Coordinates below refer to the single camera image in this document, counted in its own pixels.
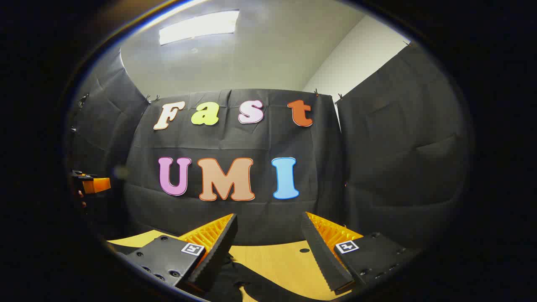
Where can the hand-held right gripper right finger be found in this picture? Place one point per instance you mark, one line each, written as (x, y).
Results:
(323, 256)

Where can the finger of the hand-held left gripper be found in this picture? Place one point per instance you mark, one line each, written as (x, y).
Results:
(98, 185)

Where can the rectangular ceiling light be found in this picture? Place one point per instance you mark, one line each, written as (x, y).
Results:
(197, 27)

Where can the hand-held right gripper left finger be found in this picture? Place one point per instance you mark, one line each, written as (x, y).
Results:
(218, 251)

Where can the black buttoned garment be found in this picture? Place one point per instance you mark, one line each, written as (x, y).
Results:
(251, 282)

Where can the black backdrop cloth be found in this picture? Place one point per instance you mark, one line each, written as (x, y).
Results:
(377, 167)

